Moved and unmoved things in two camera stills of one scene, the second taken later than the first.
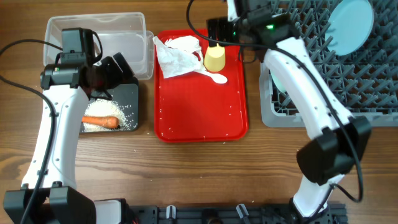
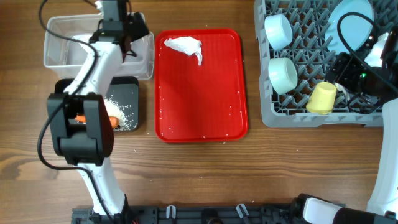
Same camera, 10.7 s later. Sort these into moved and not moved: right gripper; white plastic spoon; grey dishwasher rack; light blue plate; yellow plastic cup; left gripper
Moved: yellow plastic cup; left gripper; right gripper; white plastic spoon
Not moved: light blue plate; grey dishwasher rack
